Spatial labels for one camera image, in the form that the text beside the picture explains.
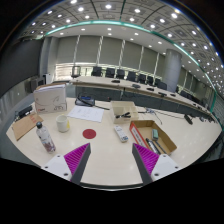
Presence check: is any black phone cord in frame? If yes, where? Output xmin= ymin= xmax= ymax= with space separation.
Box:
xmin=94 ymin=103 xmax=111 ymax=111

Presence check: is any grey boxy device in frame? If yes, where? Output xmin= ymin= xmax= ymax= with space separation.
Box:
xmin=31 ymin=77 xmax=46 ymax=93

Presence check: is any beige open organizer box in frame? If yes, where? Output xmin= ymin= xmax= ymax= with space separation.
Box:
xmin=109 ymin=100 xmax=140 ymax=125

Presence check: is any white remote control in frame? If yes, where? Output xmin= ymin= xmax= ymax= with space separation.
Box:
xmin=113 ymin=124 xmax=130 ymax=144

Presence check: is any green whiteboard eraser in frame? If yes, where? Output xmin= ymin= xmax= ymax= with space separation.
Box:
xmin=151 ymin=128 xmax=160 ymax=140

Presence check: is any white printed paper sheet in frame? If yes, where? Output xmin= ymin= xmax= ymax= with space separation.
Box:
xmin=67 ymin=105 xmax=105 ymax=124

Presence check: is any dark marker pen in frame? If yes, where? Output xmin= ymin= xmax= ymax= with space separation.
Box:
xmin=145 ymin=137 xmax=162 ymax=155

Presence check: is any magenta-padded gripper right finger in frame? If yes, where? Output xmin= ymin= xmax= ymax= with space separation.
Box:
xmin=132 ymin=143 xmax=183 ymax=186

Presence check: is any small black table device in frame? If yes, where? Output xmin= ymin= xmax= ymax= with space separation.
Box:
xmin=184 ymin=114 xmax=194 ymax=125

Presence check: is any row of black chairs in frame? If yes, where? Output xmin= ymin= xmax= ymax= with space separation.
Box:
xmin=90 ymin=65 xmax=169 ymax=91

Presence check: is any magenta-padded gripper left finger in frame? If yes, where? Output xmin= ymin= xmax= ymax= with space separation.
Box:
xmin=41 ymin=143 xmax=92 ymax=186

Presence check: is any long curved conference desk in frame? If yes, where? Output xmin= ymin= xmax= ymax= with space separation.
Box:
xmin=69 ymin=75 xmax=214 ymax=116

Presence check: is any brown paper envelope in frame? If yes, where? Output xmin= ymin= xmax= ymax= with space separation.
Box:
xmin=11 ymin=113 xmax=44 ymax=142

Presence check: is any group of ceiling lights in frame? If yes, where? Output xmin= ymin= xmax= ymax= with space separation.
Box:
xmin=19 ymin=0 xmax=224 ymax=91

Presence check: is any white ceramic mug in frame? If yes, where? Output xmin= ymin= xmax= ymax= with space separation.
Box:
xmin=55 ymin=114 xmax=71 ymax=134

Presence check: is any white printed cardboard box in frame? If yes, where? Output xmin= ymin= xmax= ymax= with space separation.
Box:
xmin=32 ymin=83 xmax=68 ymax=115

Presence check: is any thin grey cable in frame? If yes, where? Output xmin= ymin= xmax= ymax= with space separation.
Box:
xmin=138 ymin=107 xmax=164 ymax=126

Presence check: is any flat round red coaster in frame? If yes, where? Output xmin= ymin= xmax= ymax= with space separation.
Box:
xmin=82 ymin=128 xmax=97 ymax=140

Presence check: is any black box-shaped device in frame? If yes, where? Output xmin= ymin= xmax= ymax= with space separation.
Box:
xmin=14 ymin=104 xmax=34 ymax=121

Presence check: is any clear black-capped drink bottle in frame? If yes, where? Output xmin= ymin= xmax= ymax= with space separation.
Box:
xmin=35 ymin=121 xmax=57 ymax=154

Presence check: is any red-sided open cardboard box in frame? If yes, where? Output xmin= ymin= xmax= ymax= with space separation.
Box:
xmin=129 ymin=119 xmax=178 ymax=156

